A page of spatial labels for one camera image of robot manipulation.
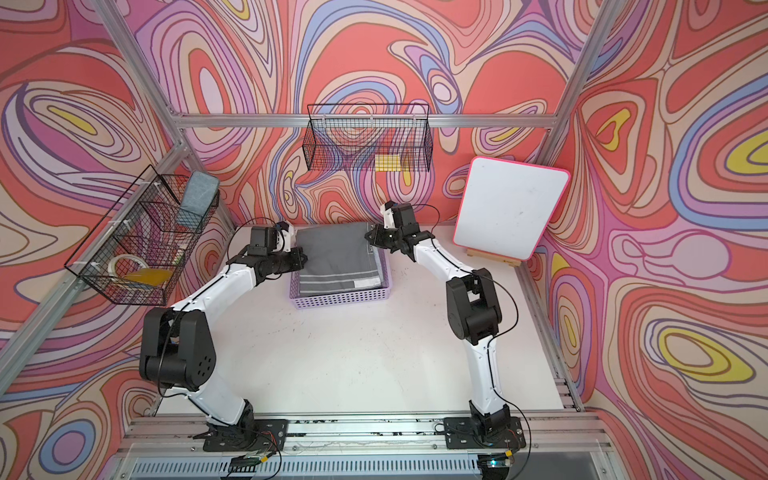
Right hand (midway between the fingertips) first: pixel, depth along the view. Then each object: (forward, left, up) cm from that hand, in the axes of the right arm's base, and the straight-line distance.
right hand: (368, 241), depth 96 cm
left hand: (-6, +19, 0) cm, 20 cm away
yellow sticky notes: (+15, -7, +19) cm, 25 cm away
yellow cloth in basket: (-24, +49, +16) cm, 57 cm away
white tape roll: (-24, +56, +19) cm, 64 cm away
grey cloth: (-4, +10, -3) cm, 11 cm away
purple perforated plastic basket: (-15, +10, -10) cm, 21 cm away
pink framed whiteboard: (+7, -45, +7) cm, 46 cm away
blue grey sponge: (+2, +45, +20) cm, 50 cm away
